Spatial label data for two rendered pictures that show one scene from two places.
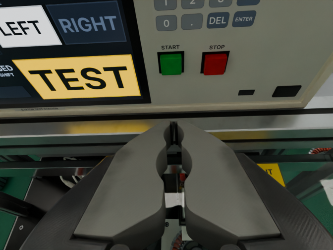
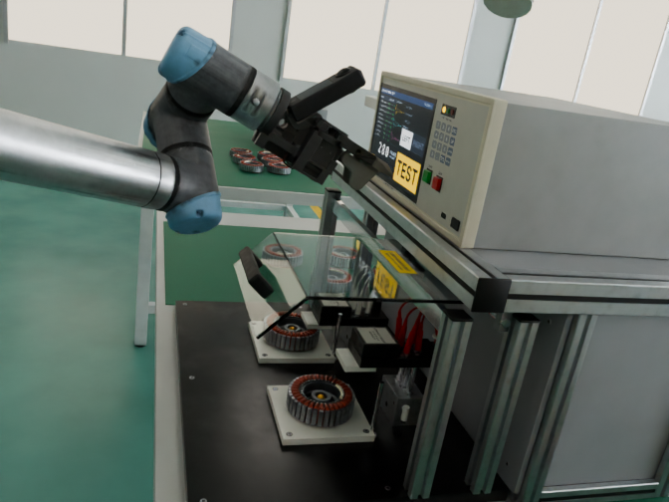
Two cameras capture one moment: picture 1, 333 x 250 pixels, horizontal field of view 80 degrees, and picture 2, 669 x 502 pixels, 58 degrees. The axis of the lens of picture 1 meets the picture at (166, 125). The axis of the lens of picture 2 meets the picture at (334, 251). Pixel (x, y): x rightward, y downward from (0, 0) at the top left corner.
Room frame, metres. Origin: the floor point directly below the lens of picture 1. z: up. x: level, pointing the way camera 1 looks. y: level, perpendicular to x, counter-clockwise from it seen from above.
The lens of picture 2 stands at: (-0.34, -0.83, 1.36)
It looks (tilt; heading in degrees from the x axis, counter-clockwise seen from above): 19 degrees down; 67
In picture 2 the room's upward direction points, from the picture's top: 9 degrees clockwise
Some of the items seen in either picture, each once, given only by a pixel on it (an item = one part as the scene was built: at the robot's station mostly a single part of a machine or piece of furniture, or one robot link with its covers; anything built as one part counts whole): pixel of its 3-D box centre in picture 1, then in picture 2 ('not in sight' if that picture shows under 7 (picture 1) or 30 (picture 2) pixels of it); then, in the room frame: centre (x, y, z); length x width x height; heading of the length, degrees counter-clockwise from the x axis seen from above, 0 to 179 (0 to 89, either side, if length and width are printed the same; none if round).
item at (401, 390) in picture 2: not in sight; (400, 398); (0.16, -0.05, 0.80); 0.08 x 0.05 x 0.06; 85
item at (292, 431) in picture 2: not in sight; (318, 411); (0.01, -0.04, 0.78); 0.15 x 0.15 x 0.01; 85
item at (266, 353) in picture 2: not in sight; (290, 342); (0.04, 0.21, 0.78); 0.15 x 0.15 x 0.01; 85
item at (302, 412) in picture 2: not in sight; (321, 399); (0.01, -0.04, 0.80); 0.11 x 0.11 x 0.04
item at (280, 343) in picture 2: not in sight; (292, 331); (0.04, 0.21, 0.80); 0.11 x 0.11 x 0.04
